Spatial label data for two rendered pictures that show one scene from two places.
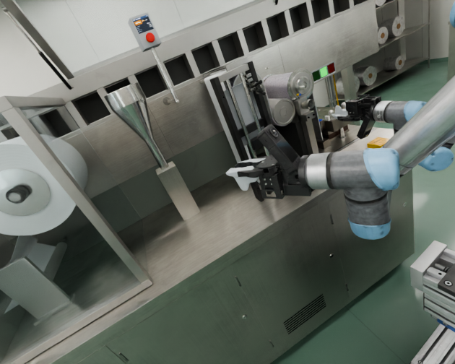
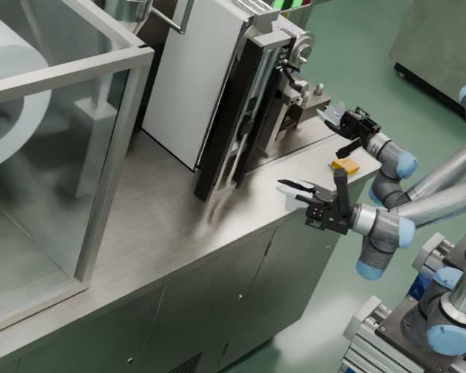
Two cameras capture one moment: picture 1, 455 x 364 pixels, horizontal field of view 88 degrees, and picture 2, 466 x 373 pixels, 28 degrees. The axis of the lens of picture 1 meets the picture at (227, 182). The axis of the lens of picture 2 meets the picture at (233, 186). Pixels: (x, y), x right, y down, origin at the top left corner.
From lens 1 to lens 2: 192 cm
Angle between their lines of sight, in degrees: 41
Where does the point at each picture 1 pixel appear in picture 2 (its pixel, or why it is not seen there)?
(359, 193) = (385, 246)
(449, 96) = (448, 199)
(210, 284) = (138, 303)
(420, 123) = (427, 206)
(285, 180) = (332, 215)
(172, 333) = (69, 363)
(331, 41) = not seen: outside the picture
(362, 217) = (376, 261)
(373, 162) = (403, 229)
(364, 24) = not seen: outside the picture
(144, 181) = not seen: hidden behind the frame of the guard
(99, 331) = (40, 335)
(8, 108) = (148, 63)
